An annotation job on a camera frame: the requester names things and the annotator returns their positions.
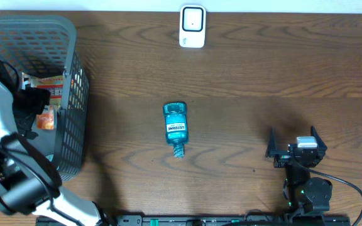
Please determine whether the yellow snack bag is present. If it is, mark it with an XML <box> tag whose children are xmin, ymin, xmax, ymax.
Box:
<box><xmin>22</xmin><ymin>73</ymin><xmax>64</xmax><ymax>109</ymax></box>

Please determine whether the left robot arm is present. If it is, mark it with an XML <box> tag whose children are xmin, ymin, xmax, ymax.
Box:
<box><xmin>0</xmin><ymin>60</ymin><xmax>115</xmax><ymax>225</ymax></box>

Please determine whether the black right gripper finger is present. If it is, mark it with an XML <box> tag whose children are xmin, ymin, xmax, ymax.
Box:
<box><xmin>310</xmin><ymin>126</ymin><xmax>327</xmax><ymax>154</ymax></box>
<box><xmin>265</xmin><ymin>128</ymin><xmax>277</xmax><ymax>158</ymax></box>

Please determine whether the grey plastic shopping basket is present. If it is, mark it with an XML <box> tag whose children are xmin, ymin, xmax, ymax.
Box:
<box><xmin>0</xmin><ymin>15</ymin><xmax>89</xmax><ymax>181</ymax></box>

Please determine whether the small orange packet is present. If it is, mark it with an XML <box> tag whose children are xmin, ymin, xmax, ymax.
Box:
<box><xmin>36</xmin><ymin>105</ymin><xmax>55</xmax><ymax>131</ymax></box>

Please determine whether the black cable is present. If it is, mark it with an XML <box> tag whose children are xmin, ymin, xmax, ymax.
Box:
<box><xmin>290</xmin><ymin>156</ymin><xmax>362</xmax><ymax>226</ymax></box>

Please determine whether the white barcode scanner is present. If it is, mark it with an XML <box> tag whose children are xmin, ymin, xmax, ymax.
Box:
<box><xmin>179</xmin><ymin>5</ymin><xmax>207</xmax><ymax>48</ymax></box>

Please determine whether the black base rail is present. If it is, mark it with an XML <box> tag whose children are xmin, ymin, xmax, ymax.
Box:
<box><xmin>36</xmin><ymin>214</ymin><xmax>351</xmax><ymax>226</ymax></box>

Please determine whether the blue mouthwash bottle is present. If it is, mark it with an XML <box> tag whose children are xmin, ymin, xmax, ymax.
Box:
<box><xmin>163</xmin><ymin>102</ymin><xmax>189</xmax><ymax>158</ymax></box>

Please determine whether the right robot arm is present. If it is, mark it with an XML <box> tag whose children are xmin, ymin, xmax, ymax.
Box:
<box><xmin>266</xmin><ymin>127</ymin><xmax>332</xmax><ymax>217</ymax></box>

